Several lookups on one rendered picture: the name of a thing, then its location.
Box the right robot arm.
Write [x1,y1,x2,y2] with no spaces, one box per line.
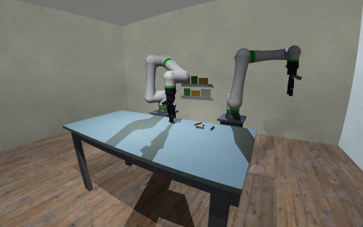
[145,55,190,113]

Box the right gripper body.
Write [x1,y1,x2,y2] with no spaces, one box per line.
[166,94,175,107]

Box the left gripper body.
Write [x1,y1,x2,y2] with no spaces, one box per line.
[287,69,297,77]

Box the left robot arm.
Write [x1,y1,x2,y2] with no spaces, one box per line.
[225,45,301,119]

